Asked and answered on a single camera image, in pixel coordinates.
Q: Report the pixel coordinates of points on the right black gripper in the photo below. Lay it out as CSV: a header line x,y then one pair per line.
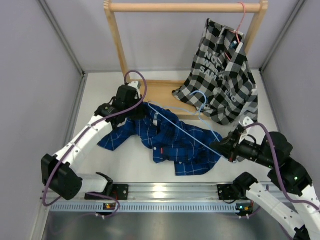
x,y
226,147

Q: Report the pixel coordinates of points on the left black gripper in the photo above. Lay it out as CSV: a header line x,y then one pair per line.
x,y
142,112

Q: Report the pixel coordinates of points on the blue plaid shirt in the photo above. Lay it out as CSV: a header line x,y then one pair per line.
x,y
170,139

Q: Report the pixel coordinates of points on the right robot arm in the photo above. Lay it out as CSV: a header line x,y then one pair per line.
x,y
288,175

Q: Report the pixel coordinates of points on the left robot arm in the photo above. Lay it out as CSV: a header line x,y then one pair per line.
x,y
60,171

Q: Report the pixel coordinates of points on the black white checkered shirt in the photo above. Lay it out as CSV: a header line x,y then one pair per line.
x,y
220,84

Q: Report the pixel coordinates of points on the wooden clothes rack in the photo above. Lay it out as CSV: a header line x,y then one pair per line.
x,y
161,90

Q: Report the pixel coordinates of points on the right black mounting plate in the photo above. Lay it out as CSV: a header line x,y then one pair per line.
x,y
226,192

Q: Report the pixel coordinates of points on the black mounting plate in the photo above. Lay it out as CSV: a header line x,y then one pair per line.
x,y
120,192
226,192

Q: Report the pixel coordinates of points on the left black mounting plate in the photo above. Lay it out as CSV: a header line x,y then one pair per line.
x,y
120,192

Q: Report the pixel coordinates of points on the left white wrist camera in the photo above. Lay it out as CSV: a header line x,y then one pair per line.
x,y
136,85

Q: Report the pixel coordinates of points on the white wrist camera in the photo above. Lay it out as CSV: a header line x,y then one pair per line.
x,y
136,85
245,122

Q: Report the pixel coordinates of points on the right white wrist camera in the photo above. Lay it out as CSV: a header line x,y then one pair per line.
x,y
245,122

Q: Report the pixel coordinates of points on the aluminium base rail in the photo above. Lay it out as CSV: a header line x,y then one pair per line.
x,y
173,192

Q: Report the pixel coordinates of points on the perforated cable duct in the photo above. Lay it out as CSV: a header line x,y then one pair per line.
x,y
150,207

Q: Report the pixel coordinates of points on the left aluminium frame post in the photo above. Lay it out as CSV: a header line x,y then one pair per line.
x,y
60,34

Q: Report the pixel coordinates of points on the aluminium frame post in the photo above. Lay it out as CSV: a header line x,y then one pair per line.
x,y
60,34
298,6

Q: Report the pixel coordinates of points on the pink wire hanger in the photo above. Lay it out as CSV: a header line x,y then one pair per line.
x,y
237,30

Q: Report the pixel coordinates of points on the right aluminium frame post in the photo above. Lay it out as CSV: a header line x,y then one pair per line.
x,y
298,6

